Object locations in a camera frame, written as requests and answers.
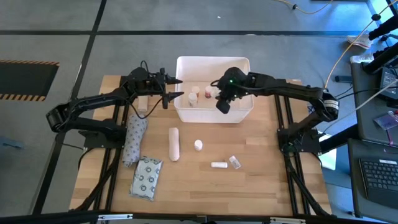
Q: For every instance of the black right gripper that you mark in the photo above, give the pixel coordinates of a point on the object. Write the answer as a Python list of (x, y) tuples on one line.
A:
[(233, 91)]

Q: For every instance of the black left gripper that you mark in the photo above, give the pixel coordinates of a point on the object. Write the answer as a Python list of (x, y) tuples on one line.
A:
[(154, 87)]

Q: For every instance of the white plastic storage bin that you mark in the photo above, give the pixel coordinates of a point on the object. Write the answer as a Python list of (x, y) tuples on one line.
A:
[(211, 116)]

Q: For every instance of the orange pill bottle white cap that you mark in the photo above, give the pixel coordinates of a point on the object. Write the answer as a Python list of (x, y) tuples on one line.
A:
[(195, 90), (215, 92)]

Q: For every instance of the red pill bottle white cap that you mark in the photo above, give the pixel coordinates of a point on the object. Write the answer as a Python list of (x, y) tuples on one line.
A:
[(208, 91)]

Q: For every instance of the tall white pill bottle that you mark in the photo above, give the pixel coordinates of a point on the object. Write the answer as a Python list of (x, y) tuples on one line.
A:
[(192, 99)]

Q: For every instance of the small wooden block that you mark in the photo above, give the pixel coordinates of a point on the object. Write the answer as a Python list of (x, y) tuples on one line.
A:
[(143, 104)]

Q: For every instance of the small white pill bottle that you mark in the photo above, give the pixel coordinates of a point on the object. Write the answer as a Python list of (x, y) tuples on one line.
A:
[(198, 145)]

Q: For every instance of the long white bandage roll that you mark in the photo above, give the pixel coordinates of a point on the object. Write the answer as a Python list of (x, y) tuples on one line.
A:
[(174, 144)]

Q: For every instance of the small gauze roll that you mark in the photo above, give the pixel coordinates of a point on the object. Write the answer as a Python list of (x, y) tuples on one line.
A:
[(219, 165)]

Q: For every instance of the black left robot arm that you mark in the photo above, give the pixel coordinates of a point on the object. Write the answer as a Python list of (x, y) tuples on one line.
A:
[(93, 101)]

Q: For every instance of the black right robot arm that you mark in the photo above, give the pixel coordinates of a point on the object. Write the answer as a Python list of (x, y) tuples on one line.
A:
[(280, 87)]

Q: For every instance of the clear bottle with capsules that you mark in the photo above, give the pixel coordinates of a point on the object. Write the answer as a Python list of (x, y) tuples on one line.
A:
[(234, 162)]

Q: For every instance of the rolled grey patterned pack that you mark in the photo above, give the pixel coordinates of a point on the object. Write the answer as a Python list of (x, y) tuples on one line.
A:
[(133, 140)]

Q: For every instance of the flat grey patterned pack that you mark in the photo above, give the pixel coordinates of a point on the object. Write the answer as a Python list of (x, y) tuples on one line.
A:
[(146, 178)]

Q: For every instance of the black floor block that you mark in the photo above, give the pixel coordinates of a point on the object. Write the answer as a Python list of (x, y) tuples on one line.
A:
[(342, 79)]

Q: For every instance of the black hazard-striped floor mat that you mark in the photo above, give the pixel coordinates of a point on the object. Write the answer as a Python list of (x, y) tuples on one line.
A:
[(25, 79)]

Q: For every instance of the dark grey desk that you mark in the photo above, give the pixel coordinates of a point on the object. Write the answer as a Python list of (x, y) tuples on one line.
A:
[(367, 124)]

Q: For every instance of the person's white shoe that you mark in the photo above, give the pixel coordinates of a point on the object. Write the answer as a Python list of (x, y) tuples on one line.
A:
[(359, 41), (362, 58)]

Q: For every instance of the purple plastic packet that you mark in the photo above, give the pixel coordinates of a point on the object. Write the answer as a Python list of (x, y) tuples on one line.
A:
[(385, 121)]

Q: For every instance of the black electronic device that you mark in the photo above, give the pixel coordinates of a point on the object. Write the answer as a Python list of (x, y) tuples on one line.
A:
[(390, 82)]

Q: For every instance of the black laptop keyboard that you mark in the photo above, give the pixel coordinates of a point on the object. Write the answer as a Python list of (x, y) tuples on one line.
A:
[(382, 177)]

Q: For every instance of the black metal table frame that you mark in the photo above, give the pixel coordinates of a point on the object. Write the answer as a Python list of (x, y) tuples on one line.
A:
[(199, 218)]

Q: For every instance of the silver metal bracket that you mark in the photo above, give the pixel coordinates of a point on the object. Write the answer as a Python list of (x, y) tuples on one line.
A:
[(115, 216), (287, 220)]

